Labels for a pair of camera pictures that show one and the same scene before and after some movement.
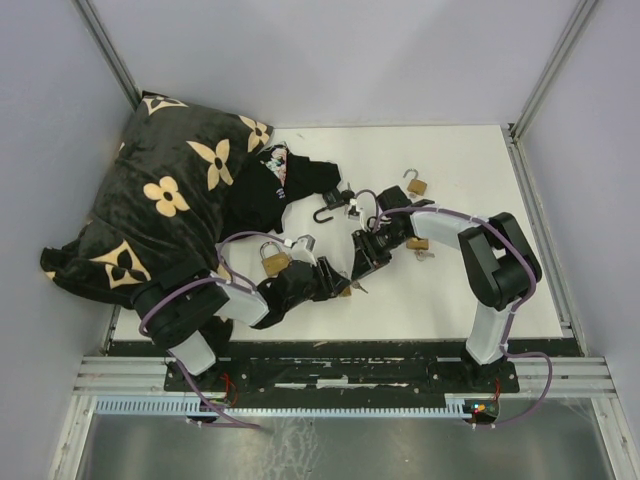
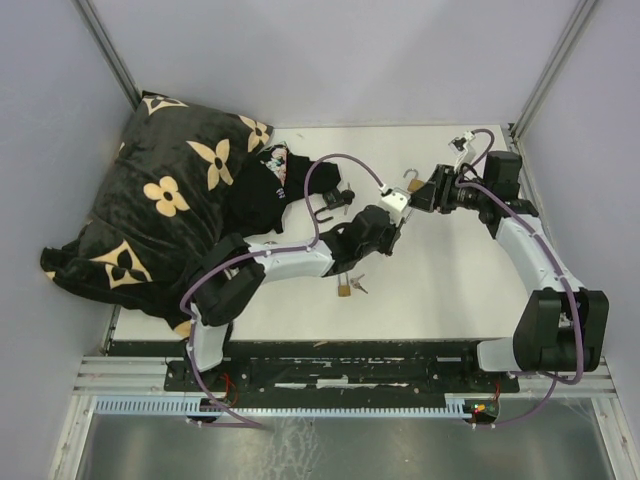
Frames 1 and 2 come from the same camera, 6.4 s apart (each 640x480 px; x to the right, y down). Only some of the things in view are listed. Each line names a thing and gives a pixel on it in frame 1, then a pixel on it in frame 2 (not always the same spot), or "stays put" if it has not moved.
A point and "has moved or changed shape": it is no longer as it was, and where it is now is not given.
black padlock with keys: (332, 199) stays put
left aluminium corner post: (95, 29) stays put
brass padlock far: (415, 185) stays put
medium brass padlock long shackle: (415, 243) has moved or changed shape
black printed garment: (271, 181) stays put
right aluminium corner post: (552, 74) stays put
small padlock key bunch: (357, 285) stays put
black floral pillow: (162, 205) stays put
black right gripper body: (382, 241) -> (452, 195)
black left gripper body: (317, 284) -> (388, 238)
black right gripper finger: (361, 266) -> (423, 199)
